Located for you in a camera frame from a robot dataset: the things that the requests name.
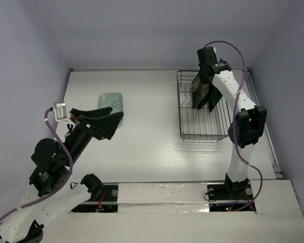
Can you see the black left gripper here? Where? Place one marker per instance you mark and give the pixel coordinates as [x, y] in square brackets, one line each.
[107, 124]

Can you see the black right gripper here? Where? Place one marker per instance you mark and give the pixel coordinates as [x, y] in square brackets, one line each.
[203, 82]

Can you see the light green rectangular plate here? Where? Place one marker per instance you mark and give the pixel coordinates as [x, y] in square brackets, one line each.
[113, 100]

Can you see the black floral square plate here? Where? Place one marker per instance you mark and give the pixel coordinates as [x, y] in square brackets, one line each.
[200, 92]

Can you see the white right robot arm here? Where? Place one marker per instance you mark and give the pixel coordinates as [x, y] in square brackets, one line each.
[215, 80]

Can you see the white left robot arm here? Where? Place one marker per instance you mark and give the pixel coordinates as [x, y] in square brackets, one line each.
[54, 159]

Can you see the dark green patterned plate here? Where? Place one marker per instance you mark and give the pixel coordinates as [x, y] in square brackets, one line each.
[215, 97]

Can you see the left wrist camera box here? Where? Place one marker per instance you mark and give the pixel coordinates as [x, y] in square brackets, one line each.
[59, 110]

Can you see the grey wire dish rack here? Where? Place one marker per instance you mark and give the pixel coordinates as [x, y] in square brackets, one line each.
[200, 125]

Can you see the right side metal rail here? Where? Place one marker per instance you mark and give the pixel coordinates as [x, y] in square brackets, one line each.
[257, 132]

